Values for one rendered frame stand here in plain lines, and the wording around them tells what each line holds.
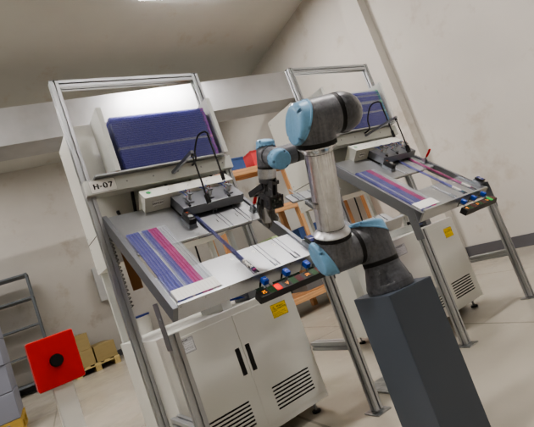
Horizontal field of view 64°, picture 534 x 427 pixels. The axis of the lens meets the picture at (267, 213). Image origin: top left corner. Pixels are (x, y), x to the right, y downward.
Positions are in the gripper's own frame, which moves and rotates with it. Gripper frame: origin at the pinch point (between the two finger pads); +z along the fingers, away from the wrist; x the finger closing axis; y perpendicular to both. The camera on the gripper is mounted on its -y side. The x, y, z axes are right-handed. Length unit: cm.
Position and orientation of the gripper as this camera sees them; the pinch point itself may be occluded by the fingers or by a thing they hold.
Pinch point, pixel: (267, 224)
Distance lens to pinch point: 178.1
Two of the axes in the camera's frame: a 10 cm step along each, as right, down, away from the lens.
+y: 6.0, 2.0, -7.7
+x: 8.0, -2.3, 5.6
